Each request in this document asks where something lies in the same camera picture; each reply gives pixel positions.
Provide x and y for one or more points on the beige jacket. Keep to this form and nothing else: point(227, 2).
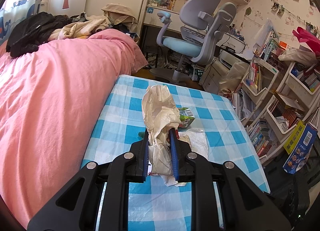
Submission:
point(115, 16)

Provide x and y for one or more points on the blue white checkered tablecloth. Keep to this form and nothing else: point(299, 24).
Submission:
point(152, 204)

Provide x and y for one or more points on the white book shelf rack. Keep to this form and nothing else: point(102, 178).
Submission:
point(275, 102)

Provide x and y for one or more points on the red white snack bag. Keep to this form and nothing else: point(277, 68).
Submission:
point(176, 133)

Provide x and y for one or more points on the green plush toy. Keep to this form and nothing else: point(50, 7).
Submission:
point(141, 134)

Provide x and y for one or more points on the white plastic bag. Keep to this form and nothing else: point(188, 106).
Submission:
point(160, 114)

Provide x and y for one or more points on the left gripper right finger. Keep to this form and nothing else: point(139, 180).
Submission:
point(182, 170)

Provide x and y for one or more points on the white paper tissue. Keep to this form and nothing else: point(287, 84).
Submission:
point(196, 138)

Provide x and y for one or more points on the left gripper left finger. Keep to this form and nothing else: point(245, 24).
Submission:
point(140, 162)

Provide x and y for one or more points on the black clothes pile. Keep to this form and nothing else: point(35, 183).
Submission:
point(35, 30)

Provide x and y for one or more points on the white drawer cabinet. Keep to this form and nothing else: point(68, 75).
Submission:
point(212, 75)

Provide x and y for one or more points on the pink duvet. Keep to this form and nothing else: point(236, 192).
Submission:
point(50, 102)

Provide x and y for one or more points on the blue yellow box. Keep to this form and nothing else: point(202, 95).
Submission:
point(300, 154)

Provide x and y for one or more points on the grey blue office chair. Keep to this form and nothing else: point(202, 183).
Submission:
point(204, 27)

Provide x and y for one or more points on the white blue milk carton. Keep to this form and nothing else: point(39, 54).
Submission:
point(186, 117)

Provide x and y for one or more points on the white printer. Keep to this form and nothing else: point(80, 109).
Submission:
point(232, 50)

